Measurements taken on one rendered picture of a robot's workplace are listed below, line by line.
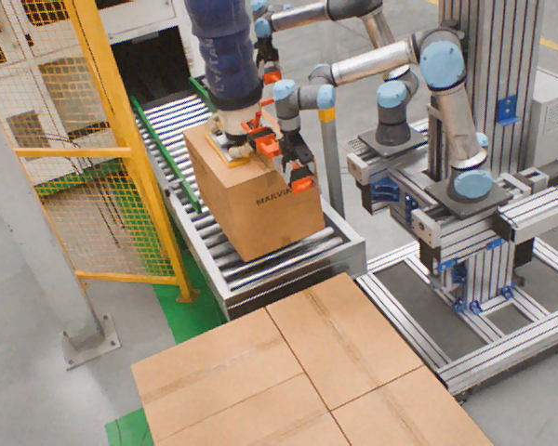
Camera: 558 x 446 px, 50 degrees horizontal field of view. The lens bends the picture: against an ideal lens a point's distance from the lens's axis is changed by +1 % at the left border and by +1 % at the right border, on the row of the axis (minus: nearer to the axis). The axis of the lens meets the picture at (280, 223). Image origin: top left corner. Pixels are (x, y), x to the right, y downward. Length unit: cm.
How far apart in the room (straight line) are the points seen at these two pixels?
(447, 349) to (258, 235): 99
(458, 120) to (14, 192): 192
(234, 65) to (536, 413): 193
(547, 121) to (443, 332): 103
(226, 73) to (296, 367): 117
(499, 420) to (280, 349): 103
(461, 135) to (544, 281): 138
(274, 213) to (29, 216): 115
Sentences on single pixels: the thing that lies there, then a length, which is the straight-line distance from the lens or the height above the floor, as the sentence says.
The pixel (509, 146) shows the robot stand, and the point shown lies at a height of 106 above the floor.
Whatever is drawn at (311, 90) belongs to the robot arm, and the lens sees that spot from 189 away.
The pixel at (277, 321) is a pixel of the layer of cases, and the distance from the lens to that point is 249.
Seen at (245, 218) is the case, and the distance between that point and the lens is 245.
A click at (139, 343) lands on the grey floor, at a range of 338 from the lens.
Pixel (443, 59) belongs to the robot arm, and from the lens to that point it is 178.
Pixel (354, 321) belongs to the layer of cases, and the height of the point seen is 54.
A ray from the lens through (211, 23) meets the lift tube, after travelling 230.
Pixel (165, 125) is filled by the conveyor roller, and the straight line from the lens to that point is 421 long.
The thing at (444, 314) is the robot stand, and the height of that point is 21.
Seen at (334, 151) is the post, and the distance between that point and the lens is 310.
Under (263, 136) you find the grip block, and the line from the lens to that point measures 234.
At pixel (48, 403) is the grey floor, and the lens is 334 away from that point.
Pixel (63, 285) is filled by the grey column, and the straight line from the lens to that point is 319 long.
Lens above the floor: 235
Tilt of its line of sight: 37 degrees down
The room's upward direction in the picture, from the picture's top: 11 degrees counter-clockwise
